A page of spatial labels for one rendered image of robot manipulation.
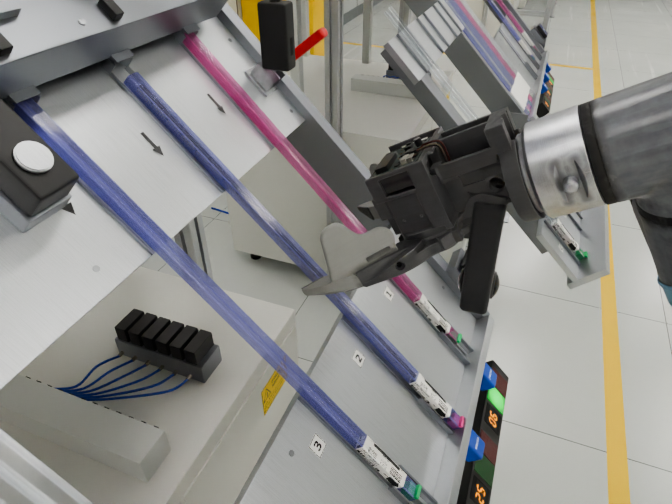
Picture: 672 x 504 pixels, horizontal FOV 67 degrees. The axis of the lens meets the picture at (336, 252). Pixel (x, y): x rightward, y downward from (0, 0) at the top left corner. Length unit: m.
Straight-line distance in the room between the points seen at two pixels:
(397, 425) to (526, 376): 1.17
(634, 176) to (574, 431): 1.29
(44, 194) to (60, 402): 0.46
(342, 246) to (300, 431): 0.17
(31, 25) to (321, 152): 0.37
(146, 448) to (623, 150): 0.60
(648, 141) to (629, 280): 1.86
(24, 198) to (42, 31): 0.13
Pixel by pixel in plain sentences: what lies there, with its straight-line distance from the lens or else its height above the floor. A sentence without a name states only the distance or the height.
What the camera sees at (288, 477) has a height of 0.84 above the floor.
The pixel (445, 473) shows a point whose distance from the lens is 0.60.
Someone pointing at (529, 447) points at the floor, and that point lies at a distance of 1.55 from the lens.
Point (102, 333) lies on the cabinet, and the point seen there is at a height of 0.62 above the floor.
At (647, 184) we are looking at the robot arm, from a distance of 0.39.
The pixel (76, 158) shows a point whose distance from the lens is 0.46.
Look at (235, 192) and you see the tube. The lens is 0.52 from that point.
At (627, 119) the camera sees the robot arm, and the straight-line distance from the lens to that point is 0.38.
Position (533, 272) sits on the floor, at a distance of 2.11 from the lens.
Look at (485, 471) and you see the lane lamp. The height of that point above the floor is 0.66.
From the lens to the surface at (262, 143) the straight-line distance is 0.60.
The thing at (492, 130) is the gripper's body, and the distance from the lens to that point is 0.39.
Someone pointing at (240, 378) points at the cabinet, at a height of 0.62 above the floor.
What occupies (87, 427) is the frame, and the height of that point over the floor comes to 0.66.
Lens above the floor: 1.24
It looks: 37 degrees down
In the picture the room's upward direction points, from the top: straight up
